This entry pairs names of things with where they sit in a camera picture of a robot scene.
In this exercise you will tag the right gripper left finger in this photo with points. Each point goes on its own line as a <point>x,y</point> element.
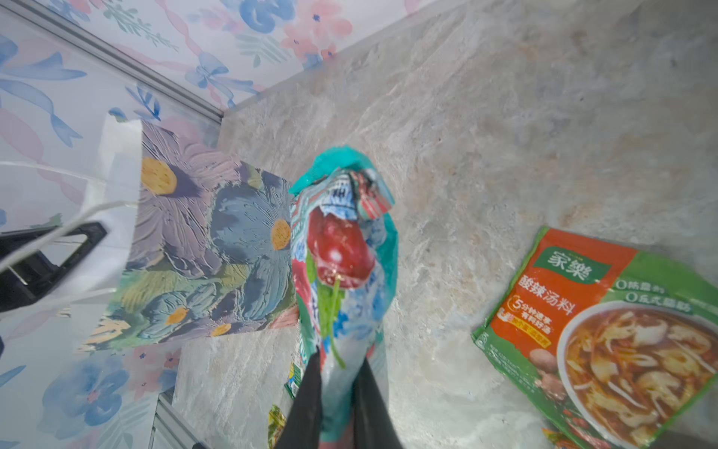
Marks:
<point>303,425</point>

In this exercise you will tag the yellow chips snack bag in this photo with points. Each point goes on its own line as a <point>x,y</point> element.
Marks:
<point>276,422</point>

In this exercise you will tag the left corner aluminium post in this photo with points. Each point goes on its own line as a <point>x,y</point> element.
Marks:
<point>72,34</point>

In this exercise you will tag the teal pink Fox's candy bag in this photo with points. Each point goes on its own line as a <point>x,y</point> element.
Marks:
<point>344,254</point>

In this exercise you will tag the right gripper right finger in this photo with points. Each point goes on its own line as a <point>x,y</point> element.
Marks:
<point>373,427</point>

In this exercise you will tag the green orange noodle snack packet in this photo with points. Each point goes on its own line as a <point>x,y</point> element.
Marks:
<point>610,343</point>

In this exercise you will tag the floral paper gift bag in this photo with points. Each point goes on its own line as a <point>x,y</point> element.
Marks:
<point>196,245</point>

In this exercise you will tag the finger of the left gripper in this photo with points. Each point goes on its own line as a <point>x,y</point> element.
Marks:
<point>27,281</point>

